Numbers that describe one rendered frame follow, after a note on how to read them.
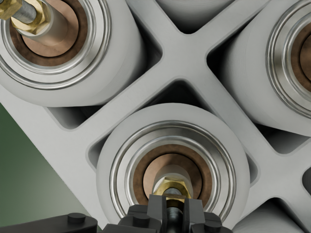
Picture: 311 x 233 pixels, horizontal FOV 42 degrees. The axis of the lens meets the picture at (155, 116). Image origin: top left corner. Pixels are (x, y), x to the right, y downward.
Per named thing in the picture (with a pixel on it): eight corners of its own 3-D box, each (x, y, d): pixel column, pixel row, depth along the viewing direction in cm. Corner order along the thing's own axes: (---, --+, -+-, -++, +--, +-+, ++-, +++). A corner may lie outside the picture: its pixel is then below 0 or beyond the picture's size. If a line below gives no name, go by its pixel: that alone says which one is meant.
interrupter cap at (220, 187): (205, 262, 25) (206, 267, 24) (91, 214, 25) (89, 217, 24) (254, 148, 24) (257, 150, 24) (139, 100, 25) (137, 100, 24)
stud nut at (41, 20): (54, 7, 21) (50, 3, 20) (44, 38, 21) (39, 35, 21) (19, -5, 21) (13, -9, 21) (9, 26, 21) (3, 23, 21)
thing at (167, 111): (196, 208, 43) (214, 286, 25) (112, 173, 43) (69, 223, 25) (233, 124, 42) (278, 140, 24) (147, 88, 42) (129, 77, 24)
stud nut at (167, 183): (174, 218, 21) (174, 223, 21) (148, 199, 21) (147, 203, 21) (196, 188, 21) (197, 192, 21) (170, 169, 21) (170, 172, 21)
